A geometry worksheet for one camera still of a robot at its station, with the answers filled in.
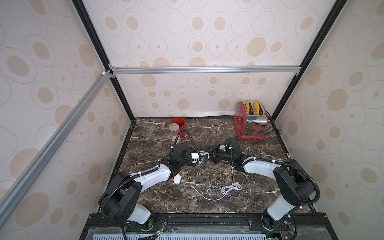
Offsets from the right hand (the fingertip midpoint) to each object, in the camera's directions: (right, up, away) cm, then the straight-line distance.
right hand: (205, 149), depth 84 cm
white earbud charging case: (-16, -18, +3) cm, 25 cm away
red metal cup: (-16, +17, +23) cm, 32 cm away
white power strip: (-1, -1, -10) cm, 10 cm away
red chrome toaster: (+31, +17, +13) cm, 37 cm away
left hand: (-2, 0, 0) cm, 2 cm away
